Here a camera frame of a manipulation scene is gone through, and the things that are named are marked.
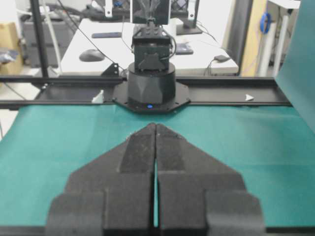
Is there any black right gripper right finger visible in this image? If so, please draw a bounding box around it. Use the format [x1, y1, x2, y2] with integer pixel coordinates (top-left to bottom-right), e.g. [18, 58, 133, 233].
[156, 124, 265, 236]

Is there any blue cable coil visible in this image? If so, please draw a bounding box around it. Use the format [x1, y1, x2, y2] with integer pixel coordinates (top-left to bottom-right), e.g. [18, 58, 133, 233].
[260, 11, 272, 34]

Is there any green table cloth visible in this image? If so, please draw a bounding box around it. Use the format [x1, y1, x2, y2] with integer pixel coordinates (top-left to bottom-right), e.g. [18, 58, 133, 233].
[0, 0, 315, 235]

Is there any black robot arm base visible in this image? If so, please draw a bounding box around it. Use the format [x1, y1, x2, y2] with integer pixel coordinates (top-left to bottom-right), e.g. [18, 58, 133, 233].
[112, 63, 190, 114]

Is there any black monitor stand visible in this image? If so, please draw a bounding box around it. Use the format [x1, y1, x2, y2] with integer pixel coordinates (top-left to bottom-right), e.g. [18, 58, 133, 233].
[172, 0, 202, 35]

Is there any black aluminium rail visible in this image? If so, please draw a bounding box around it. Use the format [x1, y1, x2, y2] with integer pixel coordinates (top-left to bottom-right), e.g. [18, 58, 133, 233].
[0, 76, 291, 113]

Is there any cardboard box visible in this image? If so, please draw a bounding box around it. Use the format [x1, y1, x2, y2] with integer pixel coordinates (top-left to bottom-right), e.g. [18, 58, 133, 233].
[0, 22, 23, 75]

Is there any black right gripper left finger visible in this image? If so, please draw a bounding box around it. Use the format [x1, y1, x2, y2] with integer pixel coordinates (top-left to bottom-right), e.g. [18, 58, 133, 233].
[45, 123, 156, 236]

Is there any white desk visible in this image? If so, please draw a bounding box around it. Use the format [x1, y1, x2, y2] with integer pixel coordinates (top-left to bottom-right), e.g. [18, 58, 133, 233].
[61, 18, 239, 76]

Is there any black vertical pole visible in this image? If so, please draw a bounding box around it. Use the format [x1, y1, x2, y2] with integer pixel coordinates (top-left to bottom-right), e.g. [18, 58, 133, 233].
[30, 0, 49, 77]

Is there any black computer mouse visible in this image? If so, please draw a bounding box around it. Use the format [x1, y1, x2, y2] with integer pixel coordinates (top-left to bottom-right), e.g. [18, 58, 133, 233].
[79, 49, 105, 62]

